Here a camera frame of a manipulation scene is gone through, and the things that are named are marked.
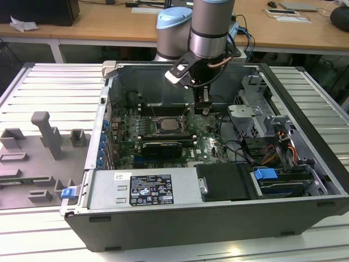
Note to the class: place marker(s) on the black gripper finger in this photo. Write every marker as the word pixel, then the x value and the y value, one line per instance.
pixel 203 101

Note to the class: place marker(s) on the silver square CPU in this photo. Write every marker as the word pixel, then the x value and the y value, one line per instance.
pixel 169 124

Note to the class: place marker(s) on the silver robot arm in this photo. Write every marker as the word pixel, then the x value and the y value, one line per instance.
pixel 210 35

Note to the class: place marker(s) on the black RAM slot bank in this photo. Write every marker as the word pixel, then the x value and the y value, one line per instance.
pixel 163 109
pixel 166 137

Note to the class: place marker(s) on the CPU socket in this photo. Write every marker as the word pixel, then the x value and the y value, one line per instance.
pixel 156 128

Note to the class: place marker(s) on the silver drive cage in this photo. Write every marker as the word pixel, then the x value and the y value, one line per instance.
pixel 245 112

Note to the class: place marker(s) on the green motherboard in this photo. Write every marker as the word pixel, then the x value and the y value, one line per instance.
pixel 210 148

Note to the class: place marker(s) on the black graphics card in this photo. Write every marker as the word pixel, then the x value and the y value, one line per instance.
pixel 161 149

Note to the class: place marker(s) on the black plastic shroud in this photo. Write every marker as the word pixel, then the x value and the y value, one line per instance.
pixel 223 181

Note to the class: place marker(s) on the white flat strip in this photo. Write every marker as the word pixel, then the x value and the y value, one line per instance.
pixel 145 11

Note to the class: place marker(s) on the hard disk in blue carrier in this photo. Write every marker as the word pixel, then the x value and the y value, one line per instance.
pixel 264 174

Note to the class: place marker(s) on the black computer mouse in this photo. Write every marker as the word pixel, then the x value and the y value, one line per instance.
pixel 271 4

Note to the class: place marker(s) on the white flat device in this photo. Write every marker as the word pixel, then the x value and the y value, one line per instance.
pixel 280 11

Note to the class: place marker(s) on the black power adapter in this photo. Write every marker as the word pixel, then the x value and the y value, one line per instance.
pixel 130 4

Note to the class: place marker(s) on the white paper sheet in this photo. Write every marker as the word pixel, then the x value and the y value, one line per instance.
pixel 293 18

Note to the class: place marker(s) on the wooden desk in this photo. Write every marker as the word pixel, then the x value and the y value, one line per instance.
pixel 109 21

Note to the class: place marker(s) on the grey flat laptop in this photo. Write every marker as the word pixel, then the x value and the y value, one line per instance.
pixel 298 5

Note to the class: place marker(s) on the small grey box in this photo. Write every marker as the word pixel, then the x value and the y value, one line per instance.
pixel 109 1

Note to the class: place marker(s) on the black open PC case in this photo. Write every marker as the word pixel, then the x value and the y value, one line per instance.
pixel 191 226

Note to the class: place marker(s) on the silver power supply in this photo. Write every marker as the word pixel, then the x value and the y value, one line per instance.
pixel 109 188

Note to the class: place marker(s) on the silver metal disk bay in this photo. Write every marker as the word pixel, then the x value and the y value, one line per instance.
pixel 316 187

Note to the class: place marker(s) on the black round object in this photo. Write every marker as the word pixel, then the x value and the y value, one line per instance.
pixel 340 19

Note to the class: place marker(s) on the blue case latch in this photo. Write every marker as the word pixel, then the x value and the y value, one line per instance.
pixel 68 193

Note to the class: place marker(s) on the black box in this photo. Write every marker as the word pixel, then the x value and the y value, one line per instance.
pixel 41 11

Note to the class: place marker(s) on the grey parts rack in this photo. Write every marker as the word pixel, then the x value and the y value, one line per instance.
pixel 32 163

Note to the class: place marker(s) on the crumpled white paper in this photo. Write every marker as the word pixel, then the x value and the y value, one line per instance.
pixel 23 25

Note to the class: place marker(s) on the green RAM stick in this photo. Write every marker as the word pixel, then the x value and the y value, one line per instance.
pixel 16 180

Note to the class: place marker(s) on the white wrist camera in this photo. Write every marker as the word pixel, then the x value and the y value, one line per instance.
pixel 174 77

